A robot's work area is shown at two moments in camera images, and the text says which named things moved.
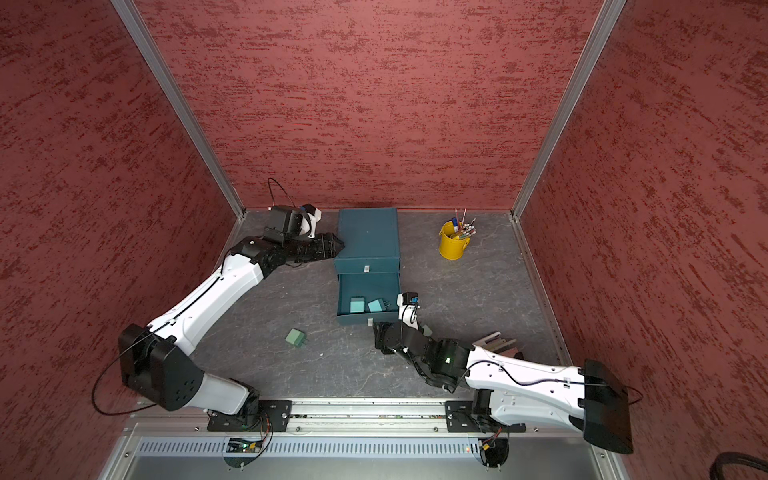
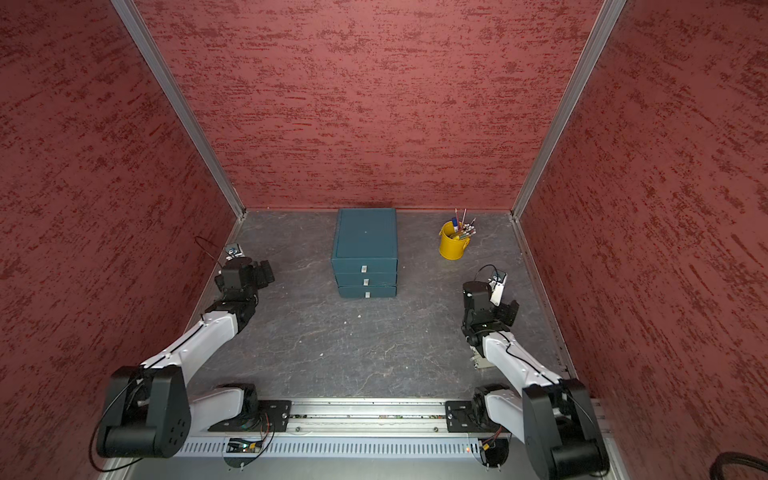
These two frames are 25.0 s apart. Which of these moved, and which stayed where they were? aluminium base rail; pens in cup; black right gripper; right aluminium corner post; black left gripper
Moved: black left gripper; black right gripper
Stayed: right aluminium corner post; pens in cup; aluminium base rail
